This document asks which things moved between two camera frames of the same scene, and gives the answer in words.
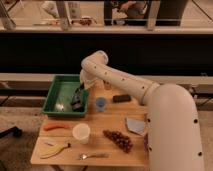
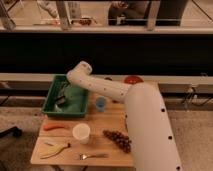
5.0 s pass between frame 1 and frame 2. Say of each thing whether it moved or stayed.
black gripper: moved
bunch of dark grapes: stayed
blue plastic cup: stayed
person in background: stayed
